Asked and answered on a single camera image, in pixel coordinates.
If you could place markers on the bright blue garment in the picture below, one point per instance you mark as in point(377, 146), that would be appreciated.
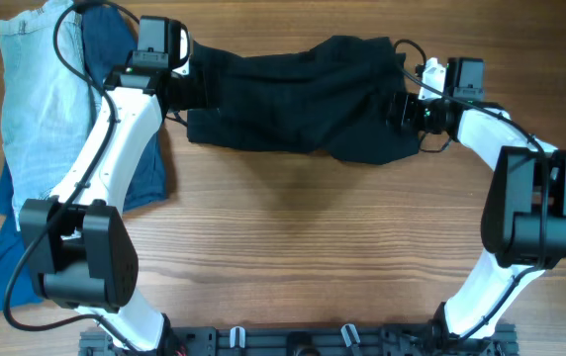
point(19, 182)

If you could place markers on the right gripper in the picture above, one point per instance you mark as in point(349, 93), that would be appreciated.
point(406, 120)

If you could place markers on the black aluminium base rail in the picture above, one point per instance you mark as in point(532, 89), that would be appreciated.
point(387, 340)

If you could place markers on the light blue denim shorts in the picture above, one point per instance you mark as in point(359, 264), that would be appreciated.
point(47, 111)

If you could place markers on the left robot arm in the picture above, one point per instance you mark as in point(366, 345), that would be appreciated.
point(78, 251)

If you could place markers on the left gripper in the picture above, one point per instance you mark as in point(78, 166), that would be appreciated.
point(197, 99)

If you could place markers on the black shorts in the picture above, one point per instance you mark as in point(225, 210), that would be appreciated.
point(334, 97)

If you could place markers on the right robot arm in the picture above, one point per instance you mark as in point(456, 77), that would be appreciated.
point(523, 224)

